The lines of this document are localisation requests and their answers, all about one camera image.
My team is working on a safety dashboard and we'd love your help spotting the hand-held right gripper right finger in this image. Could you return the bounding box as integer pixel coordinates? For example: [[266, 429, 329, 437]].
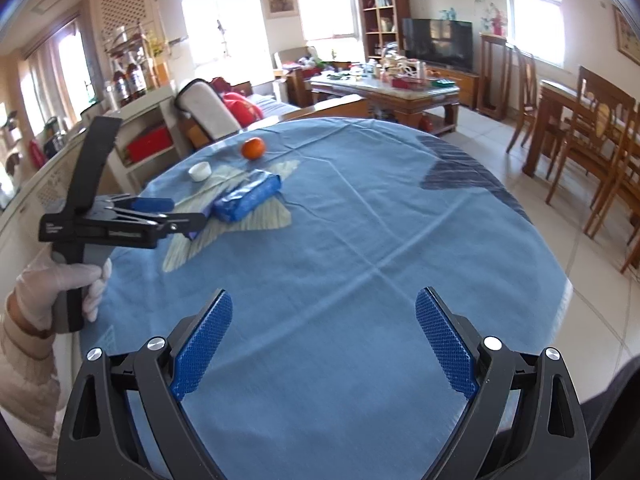
[[415, 286, 591, 480]]

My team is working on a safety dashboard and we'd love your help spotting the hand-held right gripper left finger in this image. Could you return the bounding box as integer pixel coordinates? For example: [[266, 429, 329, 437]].
[[56, 287, 235, 480]]

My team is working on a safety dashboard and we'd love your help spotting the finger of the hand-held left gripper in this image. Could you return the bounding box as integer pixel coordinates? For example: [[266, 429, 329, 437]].
[[116, 211, 209, 240], [106, 196, 176, 214]]

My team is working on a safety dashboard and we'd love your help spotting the person's left hand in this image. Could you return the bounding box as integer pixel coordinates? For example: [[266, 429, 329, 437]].
[[14, 260, 114, 334]]

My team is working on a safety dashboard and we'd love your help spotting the red box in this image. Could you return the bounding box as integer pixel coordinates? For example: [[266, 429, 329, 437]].
[[125, 126, 173, 163]]

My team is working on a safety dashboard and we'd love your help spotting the blue snack packet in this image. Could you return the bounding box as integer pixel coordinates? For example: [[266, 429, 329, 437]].
[[212, 169, 282, 223]]

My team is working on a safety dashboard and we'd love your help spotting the white side table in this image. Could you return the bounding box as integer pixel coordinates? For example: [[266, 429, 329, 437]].
[[107, 95, 196, 193]]

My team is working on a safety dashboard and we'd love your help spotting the grey sofa cushion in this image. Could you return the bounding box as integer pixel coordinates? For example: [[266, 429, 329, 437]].
[[174, 78, 243, 142]]

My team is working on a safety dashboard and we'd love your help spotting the blue tablecloth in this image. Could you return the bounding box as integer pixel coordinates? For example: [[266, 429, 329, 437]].
[[75, 116, 573, 480]]

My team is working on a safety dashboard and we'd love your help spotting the brown glass bottle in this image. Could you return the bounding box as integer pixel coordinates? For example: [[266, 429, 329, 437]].
[[112, 57, 132, 108], [127, 50, 147, 98]]

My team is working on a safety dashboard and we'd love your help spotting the red cushion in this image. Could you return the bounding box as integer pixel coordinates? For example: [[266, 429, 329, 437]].
[[220, 91, 266, 128]]

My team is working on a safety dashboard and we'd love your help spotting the wooden sofa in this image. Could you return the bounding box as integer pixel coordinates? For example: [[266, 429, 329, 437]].
[[175, 77, 371, 153]]

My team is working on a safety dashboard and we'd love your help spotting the wooden armchair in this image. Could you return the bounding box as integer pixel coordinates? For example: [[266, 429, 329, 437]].
[[272, 46, 323, 107]]

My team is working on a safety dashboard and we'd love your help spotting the wooden coffee table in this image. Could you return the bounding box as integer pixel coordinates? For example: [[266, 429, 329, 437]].
[[310, 67, 461, 136]]

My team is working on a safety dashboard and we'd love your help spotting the wooden dining chair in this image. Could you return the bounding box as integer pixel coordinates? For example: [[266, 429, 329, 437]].
[[545, 66, 637, 206], [506, 46, 551, 153], [585, 110, 640, 276]]

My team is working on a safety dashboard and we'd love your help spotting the wooden television stand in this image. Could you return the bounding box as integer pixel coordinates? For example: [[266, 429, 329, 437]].
[[425, 65, 481, 111]]

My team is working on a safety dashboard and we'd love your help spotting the wooden dining table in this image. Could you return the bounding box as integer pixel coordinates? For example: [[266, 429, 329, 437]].
[[522, 79, 626, 176]]

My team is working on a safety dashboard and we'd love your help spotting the tall wooden side cabinet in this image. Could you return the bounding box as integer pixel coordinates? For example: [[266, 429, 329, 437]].
[[479, 32, 516, 121]]

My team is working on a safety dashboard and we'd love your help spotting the wooden bookshelf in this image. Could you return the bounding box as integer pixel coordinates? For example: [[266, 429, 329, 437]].
[[360, 0, 412, 61]]

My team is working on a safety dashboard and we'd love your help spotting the black television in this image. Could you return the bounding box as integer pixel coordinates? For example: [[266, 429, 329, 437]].
[[402, 17, 474, 73]]

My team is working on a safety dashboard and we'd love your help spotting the framed wall picture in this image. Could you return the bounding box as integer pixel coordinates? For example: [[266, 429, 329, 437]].
[[612, 4, 640, 66]]

